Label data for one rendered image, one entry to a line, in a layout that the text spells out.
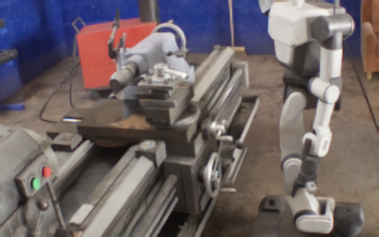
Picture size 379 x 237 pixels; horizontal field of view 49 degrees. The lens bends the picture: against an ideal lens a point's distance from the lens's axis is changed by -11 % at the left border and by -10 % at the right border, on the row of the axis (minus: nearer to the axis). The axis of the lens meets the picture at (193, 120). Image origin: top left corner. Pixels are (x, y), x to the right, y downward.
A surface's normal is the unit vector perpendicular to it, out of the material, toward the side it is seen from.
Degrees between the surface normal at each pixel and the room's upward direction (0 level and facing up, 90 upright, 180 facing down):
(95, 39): 90
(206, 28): 90
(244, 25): 90
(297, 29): 85
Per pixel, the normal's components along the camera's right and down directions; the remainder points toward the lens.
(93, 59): 0.04, 0.42
